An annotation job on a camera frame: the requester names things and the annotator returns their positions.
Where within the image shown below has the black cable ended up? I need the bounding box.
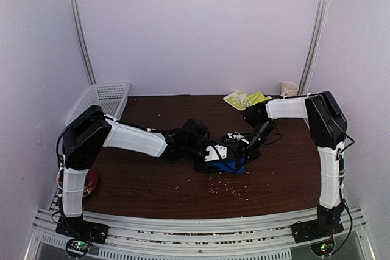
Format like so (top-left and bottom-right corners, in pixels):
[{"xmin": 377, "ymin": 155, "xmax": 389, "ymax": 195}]
[
  {"xmin": 261, "ymin": 128, "xmax": 356, "ymax": 253},
  {"xmin": 56, "ymin": 113, "xmax": 211, "ymax": 163}
]

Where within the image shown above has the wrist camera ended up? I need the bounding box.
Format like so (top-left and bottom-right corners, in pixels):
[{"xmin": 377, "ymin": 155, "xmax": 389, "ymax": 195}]
[
  {"xmin": 221, "ymin": 131, "xmax": 249, "ymax": 146},
  {"xmin": 204, "ymin": 144, "xmax": 227, "ymax": 162}
]

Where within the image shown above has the left black cable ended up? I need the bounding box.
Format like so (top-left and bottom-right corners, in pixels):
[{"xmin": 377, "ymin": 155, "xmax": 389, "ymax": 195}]
[{"xmin": 56, "ymin": 113, "xmax": 211, "ymax": 163}]

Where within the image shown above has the dark red floral bowl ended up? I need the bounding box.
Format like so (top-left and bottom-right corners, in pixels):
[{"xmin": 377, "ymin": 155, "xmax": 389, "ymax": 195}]
[{"xmin": 83, "ymin": 167, "xmax": 99, "ymax": 197}]

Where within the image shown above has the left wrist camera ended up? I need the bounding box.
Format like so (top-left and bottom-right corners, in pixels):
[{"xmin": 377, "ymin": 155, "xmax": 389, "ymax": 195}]
[{"xmin": 204, "ymin": 144, "xmax": 227, "ymax": 162}]

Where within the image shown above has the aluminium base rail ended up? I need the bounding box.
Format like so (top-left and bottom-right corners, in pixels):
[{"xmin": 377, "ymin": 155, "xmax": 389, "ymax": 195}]
[{"xmin": 22, "ymin": 207, "xmax": 378, "ymax": 259}]

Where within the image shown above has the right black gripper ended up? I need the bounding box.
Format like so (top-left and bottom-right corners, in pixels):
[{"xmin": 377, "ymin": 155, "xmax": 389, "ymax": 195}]
[{"xmin": 235, "ymin": 121, "xmax": 274, "ymax": 169}]

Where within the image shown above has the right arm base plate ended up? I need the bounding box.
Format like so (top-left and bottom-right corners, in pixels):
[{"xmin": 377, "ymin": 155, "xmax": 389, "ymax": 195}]
[{"xmin": 291, "ymin": 220, "xmax": 344, "ymax": 244}]

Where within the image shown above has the cream ceramic mug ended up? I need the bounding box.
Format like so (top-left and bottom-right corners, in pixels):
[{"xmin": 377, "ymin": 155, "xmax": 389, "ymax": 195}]
[{"xmin": 280, "ymin": 81, "xmax": 299, "ymax": 97}]

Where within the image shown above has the blue towel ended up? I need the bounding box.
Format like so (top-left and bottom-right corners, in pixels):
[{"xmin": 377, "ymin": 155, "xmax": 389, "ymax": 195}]
[{"xmin": 208, "ymin": 158, "xmax": 244, "ymax": 174}]

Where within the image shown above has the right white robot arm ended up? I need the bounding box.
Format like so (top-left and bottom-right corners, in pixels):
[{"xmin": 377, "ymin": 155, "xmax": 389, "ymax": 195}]
[{"xmin": 236, "ymin": 91, "xmax": 347, "ymax": 239}]

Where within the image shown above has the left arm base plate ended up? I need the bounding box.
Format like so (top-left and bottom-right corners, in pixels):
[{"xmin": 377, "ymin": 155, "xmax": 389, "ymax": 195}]
[{"xmin": 55, "ymin": 217, "xmax": 109, "ymax": 244}]

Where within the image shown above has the yellow green patterned towel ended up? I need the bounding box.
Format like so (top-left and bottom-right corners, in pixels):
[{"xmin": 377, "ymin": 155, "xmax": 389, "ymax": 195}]
[{"xmin": 223, "ymin": 91, "xmax": 271, "ymax": 111}]

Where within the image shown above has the left aluminium frame post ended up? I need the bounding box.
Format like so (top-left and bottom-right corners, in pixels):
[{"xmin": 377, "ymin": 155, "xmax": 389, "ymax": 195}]
[{"xmin": 69, "ymin": 0, "xmax": 96, "ymax": 85}]

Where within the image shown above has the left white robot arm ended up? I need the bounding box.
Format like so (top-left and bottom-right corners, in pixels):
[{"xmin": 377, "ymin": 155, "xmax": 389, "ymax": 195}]
[{"xmin": 56, "ymin": 105, "xmax": 219, "ymax": 238}]

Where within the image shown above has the red white patterned bowl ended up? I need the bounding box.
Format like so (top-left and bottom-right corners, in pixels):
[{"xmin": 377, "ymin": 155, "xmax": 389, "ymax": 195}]
[{"xmin": 56, "ymin": 169, "xmax": 63, "ymax": 191}]

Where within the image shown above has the right black cable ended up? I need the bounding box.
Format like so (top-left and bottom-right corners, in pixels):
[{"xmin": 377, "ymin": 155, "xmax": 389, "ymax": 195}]
[{"xmin": 261, "ymin": 128, "xmax": 356, "ymax": 253}]

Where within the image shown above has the white plastic basket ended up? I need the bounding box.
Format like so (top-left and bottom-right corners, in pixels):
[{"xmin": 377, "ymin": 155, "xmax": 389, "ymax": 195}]
[{"xmin": 65, "ymin": 82, "xmax": 131, "ymax": 125}]

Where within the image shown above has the right aluminium frame post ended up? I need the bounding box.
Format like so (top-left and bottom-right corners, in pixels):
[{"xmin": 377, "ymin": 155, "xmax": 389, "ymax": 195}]
[{"xmin": 298, "ymin": 0, "xmax": 329, "ymax": 95}]

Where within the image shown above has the aluminium frame post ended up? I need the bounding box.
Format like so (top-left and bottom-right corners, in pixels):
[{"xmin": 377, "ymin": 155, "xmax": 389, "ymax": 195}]
[
  {"xmin": 69, "ymin": 0, "xmax": 96, "ymax": 85},
  {"xmin": 298, "ymin": 0, "xmax": 329, "ymax": 95}
]

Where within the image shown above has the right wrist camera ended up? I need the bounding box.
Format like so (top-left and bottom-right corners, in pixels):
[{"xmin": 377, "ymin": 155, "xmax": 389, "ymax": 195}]
[{"xmin": 221, "ymin": 131, "xmax": 249, "ymax": 146}]

